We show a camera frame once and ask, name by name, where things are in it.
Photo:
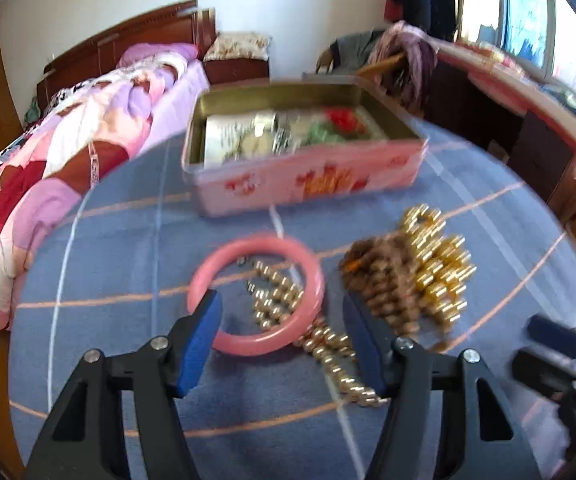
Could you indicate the window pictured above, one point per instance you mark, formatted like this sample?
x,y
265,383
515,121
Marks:
x,y
518,15

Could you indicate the blue plaid tablecloth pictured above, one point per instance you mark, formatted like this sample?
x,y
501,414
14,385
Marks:
x,y
118,270

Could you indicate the pink bangle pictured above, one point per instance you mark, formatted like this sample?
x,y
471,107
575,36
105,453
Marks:
x,y
263,342

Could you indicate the dark wooden desk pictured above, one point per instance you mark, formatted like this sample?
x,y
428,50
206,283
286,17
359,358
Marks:
x,y
518,135

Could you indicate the floral pillow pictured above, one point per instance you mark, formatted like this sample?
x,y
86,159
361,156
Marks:
x,y
238,46

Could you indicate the silver wristwatch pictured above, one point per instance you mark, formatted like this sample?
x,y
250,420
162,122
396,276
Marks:
x,y
275,132

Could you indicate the pink patchwork quilt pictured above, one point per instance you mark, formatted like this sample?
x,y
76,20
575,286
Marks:
x,y
68,160

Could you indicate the pink pillow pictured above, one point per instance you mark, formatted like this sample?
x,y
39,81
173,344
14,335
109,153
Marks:
x,y
158,54

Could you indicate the newspaper sheet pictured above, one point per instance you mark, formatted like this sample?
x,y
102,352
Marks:
x,y
228,137

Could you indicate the teal object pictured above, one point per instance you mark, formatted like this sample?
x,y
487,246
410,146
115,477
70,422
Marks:
x,y
32,110

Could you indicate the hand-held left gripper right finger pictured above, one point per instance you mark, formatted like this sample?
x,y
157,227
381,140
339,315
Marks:
x,y
365,345

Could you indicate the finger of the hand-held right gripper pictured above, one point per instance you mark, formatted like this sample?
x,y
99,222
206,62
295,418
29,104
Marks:
x,y
555,334
538,367

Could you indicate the wooden bed with pink sheet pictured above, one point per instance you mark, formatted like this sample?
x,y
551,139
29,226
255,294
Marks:
x,y
195,85

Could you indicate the purple pink clothes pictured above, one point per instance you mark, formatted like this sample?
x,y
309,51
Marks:
x,y
413,60

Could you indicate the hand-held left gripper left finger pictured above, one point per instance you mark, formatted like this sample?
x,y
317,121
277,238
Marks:
x,y
198,345

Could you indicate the pink floral tin box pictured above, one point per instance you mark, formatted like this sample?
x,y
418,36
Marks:
x,y
318,180

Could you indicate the red jewelry piece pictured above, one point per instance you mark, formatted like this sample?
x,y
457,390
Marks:
x,y
345,120

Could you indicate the grey garment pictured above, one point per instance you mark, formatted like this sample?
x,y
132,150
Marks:
x,y
358,46

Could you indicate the small floral cushion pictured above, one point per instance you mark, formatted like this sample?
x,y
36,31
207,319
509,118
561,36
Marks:
x,y
498,55

